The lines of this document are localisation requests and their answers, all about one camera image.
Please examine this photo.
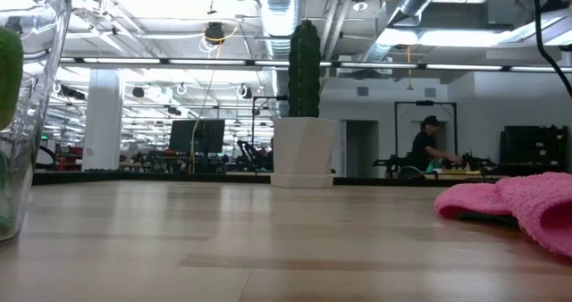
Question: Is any black ceiling camera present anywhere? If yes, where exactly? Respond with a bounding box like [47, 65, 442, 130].
[204, 21, 226, 45]

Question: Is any clear plastic bin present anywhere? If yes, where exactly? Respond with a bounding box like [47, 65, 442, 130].
[0, 0, 73, 244]

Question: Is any pink microfiber towel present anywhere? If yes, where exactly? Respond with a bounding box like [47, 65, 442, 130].
[433, 171, 572, 259]

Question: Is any green cactus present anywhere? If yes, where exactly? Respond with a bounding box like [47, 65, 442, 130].
[287, 19, 323, 119]

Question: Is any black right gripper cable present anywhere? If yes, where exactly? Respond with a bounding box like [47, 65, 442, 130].
[529, 0, 572, 98]

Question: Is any black curved hose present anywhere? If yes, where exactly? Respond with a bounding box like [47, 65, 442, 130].
[34, 144, 58, 172]

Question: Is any dark background monitor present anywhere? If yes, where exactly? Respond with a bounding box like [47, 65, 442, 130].
[168, 118, 226, 155]

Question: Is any black gantry frame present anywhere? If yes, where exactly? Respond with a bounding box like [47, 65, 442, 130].
[250, 95, 290, 160]
[393, 99, 458, 160]

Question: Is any black shelf unit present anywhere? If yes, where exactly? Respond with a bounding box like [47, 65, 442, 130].
[499, 123, 569, 174]

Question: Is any blue microfiber towel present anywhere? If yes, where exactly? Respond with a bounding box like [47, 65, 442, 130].
[454, 211, 520, 228]

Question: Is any white hexagonal plant pot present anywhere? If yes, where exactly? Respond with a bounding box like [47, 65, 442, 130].
[269, 116, 340, 189]

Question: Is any white pillar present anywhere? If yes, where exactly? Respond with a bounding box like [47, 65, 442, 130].
[81, 67, 125, 172]

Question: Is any black aluminium table frame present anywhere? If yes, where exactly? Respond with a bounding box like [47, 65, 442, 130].
[31, 170, 509, 189]

